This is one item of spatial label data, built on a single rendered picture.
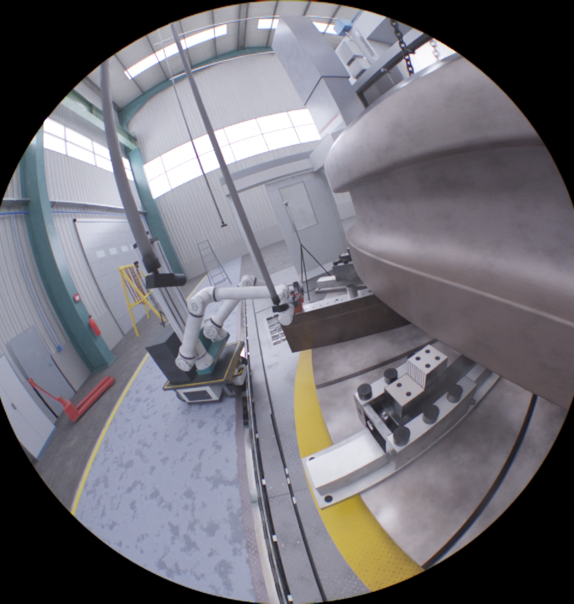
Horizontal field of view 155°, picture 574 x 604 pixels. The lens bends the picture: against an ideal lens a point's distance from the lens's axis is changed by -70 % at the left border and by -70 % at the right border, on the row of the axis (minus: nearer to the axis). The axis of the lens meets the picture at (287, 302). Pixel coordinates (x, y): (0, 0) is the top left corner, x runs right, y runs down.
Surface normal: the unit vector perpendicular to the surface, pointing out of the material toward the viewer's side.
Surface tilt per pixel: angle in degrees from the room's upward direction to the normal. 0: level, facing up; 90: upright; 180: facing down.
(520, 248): 72
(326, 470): 0
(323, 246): 90
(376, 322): 90
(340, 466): 0
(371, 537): 0
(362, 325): 90
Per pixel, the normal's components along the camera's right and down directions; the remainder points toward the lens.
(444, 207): -0.92, 0.39
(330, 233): 0.20, 0.32
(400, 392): -0.33, -0.87
